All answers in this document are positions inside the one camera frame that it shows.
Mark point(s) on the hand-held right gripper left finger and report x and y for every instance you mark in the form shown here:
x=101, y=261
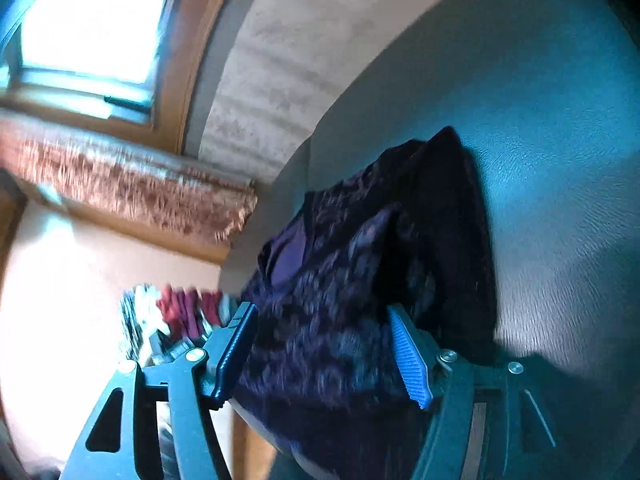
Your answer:
x=237, y=355

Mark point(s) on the dark purple velvet garment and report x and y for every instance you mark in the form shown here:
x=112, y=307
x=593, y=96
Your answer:
x=350, y=285

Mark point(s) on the floral patterned curtain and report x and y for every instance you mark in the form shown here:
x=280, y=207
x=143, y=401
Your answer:
x=125, y=185

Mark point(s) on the folded clothes stack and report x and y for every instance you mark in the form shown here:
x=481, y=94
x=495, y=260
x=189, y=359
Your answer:
x=180, y=310

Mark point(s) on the window with wooden frame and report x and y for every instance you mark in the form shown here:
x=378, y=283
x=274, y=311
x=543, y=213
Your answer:
x=90, y=25

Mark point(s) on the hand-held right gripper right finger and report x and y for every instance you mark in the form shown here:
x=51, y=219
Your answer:
x=407, y=360

